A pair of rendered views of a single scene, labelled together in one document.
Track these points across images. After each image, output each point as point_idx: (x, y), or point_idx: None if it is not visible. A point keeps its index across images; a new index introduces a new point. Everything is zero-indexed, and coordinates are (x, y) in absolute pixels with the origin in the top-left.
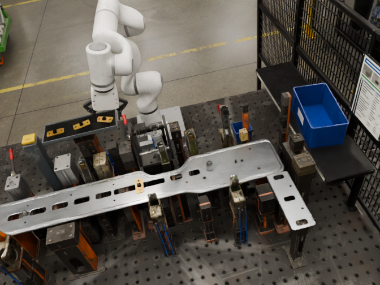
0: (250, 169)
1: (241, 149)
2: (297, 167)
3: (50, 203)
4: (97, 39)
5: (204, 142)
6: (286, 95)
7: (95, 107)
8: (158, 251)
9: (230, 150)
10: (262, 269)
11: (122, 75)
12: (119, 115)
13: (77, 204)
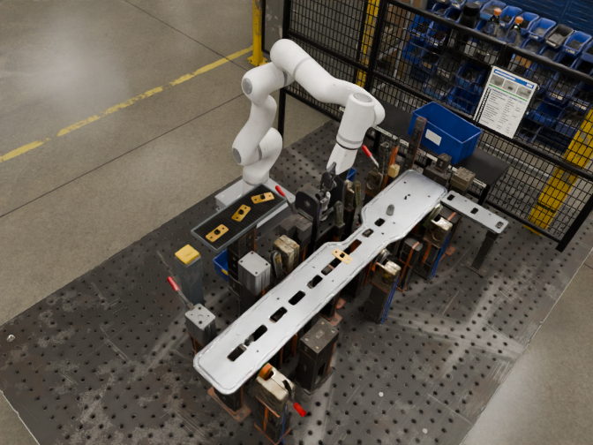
0: (424, 199)
1: (398, 185)
2: (463, 182)
3: (264, 319)
4: (327, 93)
5: None
6: (422, 119)
7: (340, 170)
8: (367, 323)
9: (390, 190)
10: (463, 290)
11: (376, 124)
12: (348, 174)
13: (297, 304)
